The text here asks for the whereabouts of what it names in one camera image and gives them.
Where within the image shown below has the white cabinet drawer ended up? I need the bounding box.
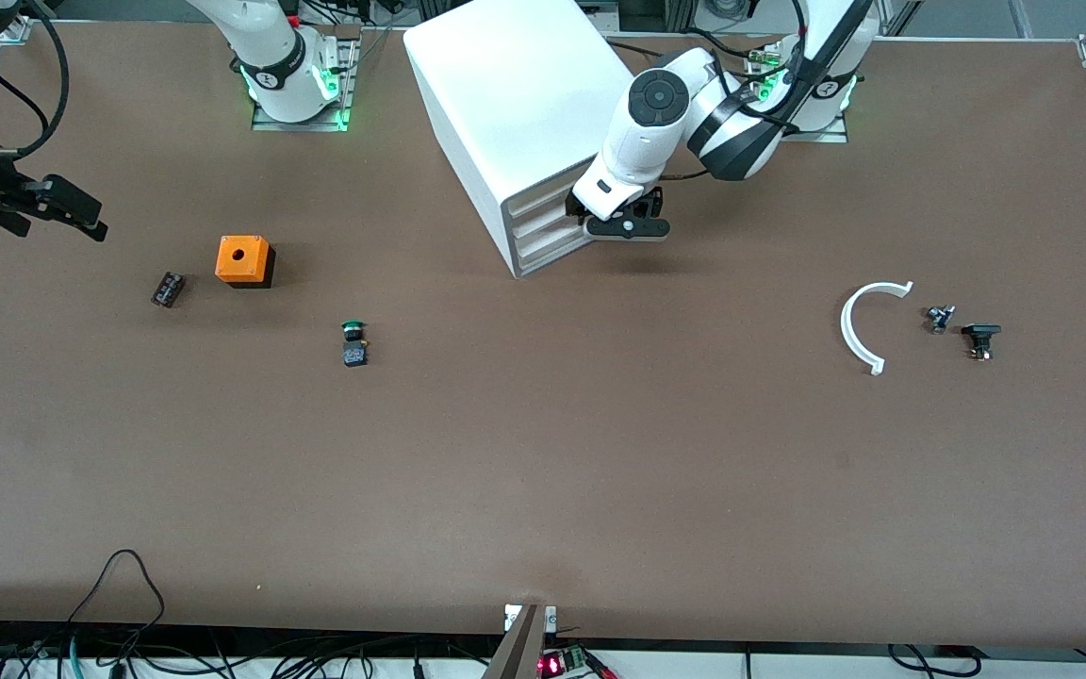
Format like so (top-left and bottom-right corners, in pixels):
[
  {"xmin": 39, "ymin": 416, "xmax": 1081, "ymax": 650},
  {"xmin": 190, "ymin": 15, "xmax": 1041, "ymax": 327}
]
[
  {"xmin": 503, "ymin": 170, "xmax": 601, "ymax": 221},
  {"xmin": 512, "ymin": 222, "xmax": 601, "ymax": 268},
  {"xmin": 507, "ymin": 193, "xmax": 591, "ymax": 243}
]

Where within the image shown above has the white drawer cabinet shell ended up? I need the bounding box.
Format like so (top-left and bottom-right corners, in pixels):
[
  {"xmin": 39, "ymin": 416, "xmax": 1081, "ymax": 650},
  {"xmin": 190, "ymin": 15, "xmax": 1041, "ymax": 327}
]
[{"xmin": 403, "ymin": 0, "xmax": 669, "ymax": 280}]

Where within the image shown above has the green push button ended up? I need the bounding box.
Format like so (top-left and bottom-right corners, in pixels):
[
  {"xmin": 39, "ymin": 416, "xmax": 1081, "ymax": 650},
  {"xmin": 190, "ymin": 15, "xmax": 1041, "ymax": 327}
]
[{"xmin": 340, "ymin": 320, "xmax": 371, "ymax": 369}]

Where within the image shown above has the black push button part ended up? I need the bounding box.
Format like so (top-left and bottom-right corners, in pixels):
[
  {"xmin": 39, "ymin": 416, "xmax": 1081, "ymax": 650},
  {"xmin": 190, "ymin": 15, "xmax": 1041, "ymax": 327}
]
[{"xmin": 962, "ymin": 323, "xmax": 1003, "ymax": 363}]

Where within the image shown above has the orange box with hole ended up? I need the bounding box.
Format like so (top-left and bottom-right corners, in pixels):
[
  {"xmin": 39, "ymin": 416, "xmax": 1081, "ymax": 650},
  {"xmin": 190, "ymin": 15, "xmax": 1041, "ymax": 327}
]
[{"xmin": 215, "ymin": 235, "xmax": 276, "ymax": 290}]

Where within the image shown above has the circuit board with red light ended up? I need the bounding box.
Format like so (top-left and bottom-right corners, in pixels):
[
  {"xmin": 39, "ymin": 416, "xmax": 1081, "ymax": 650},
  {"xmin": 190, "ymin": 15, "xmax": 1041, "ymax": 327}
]
[{"xmin": 537, "ymin": 645, "xmax": 621, "ymax": 679}]

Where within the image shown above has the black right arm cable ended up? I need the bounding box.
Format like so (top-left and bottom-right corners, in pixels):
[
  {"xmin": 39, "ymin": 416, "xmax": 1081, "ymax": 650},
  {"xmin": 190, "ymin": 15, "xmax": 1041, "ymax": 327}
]
[{"xmin": 0, "ymin": 21, "xmax": 71, "ymax": 159}]

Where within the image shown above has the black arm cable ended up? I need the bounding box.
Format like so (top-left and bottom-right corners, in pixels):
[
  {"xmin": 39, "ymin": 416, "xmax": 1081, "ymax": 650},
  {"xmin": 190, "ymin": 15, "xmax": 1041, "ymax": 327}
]
[
  {"xmin": 666, "ymin": 0, "xmax": 810, "ymax": 182},
  {"xmin": 0, "ymin": 21, "xmax": 71, "ymax": 159}
]

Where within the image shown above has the black cable on table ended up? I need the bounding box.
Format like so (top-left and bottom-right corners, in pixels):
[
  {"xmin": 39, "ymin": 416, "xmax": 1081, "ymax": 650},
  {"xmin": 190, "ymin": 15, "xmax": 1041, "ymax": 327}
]
[{"xmin": 604, "ymin": 36, "xmax": 671, "ymax": 59}]

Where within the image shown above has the white curved plastic bracket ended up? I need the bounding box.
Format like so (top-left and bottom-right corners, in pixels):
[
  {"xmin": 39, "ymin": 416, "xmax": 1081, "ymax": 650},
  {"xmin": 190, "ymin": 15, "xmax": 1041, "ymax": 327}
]
[{"xmin": 840, "ymin": 280, "xmax": 915, "ymax": 377}]

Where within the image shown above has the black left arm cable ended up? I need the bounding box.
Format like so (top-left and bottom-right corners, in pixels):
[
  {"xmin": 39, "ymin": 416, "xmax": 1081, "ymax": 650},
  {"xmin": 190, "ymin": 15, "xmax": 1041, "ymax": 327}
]
[{"xmin": 666, "ymin": 0, "xmax": 810, "ymax": 182}]

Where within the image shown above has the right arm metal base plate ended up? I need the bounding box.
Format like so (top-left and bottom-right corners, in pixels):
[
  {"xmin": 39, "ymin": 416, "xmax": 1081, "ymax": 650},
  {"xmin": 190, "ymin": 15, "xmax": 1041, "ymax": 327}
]
[{"xmin": 251, "ymin": 38, "xmax": 361, "ymax": 134}]

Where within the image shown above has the black looped cable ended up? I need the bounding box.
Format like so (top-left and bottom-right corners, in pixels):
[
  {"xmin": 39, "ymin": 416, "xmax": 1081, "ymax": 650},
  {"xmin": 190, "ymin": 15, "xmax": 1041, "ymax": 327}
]
[{"xmin": 65, "ymin": 549, "xmax": 168, "ymax": 654}]

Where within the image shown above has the grey metal post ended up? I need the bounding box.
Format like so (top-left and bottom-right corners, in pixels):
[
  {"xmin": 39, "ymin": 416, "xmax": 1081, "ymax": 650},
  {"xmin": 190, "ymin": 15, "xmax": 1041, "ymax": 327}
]
[{"xmin": 481, "ymin": 604, "xmax": 550, "ymax": 679}]

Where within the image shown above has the black cable bundle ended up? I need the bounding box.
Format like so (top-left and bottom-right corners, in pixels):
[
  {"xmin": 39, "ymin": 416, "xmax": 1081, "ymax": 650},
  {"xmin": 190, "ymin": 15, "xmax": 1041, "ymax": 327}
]
[{"xmin": 0, "ymin": 618, "xmax": 506, "ymax": 679}]

